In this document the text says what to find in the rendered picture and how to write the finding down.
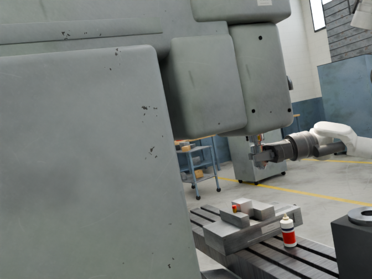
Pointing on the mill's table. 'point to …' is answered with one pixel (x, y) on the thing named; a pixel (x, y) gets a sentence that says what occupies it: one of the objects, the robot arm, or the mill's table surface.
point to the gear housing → (241, 11)
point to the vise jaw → (263, 210)
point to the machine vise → (247, 228)
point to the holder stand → (354, 243)
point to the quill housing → (261, 78)
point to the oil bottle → (288, 232)
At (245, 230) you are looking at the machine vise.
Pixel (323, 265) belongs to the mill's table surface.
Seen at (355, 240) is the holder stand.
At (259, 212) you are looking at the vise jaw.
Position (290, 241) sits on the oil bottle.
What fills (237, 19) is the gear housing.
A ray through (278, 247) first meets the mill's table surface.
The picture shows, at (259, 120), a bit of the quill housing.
